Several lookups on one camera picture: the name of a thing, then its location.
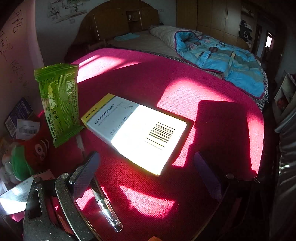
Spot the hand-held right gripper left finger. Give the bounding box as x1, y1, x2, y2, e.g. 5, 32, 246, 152
23, 151, 101, 241

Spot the white yellow-edged medicine box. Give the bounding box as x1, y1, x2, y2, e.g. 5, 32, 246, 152
81, 93, 188, 177

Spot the blue patchwork quilt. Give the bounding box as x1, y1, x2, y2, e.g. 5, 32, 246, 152
174, 30, 265, 98

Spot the red green plush toy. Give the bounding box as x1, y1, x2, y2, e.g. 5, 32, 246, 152
7, 116, 56, 181

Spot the wooden wardrobe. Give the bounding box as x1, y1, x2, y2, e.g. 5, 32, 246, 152
176, 0, 257, 49

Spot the red tablecloth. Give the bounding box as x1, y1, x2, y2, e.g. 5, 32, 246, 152
0, 47, 265, 241

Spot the white shelf unit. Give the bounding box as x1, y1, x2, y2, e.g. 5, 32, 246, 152
274, 72, 296, 121

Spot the white printed medicine box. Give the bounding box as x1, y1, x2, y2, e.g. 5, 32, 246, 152
0, 175, 56, 216

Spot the green white snack packet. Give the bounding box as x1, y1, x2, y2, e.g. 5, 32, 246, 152
34, 63, 85, 148

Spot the dark blue box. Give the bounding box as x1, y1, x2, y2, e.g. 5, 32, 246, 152
5, 97, 35, 139

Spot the wooden headboard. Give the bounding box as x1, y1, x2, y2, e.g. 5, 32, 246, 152
65, 0, 160, 61

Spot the grey shiny cloth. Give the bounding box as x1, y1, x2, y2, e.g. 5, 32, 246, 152
269, 115, 296, 241

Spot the teal cloth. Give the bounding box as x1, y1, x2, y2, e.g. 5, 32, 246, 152
115, 33, 140, 42

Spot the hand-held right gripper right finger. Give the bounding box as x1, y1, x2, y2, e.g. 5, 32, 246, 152
194, 151, 262, 241

